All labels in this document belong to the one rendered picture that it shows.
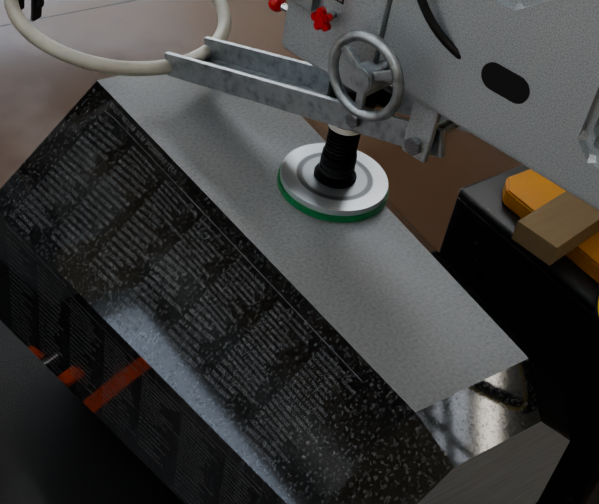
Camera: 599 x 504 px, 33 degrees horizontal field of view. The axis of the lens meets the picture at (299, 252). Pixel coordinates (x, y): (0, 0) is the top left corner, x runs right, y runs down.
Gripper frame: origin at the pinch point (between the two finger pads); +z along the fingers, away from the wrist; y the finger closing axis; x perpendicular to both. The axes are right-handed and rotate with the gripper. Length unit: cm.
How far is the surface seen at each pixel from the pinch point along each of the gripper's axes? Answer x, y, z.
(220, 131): -14, 59, -4
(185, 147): -23, 56, -4
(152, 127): -22, 48, -3
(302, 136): -5, 73, -4
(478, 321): -34, 123, -9
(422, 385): -54, 120, -9
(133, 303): -51, 65, 12
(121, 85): -13.1, 34.4, -1.7
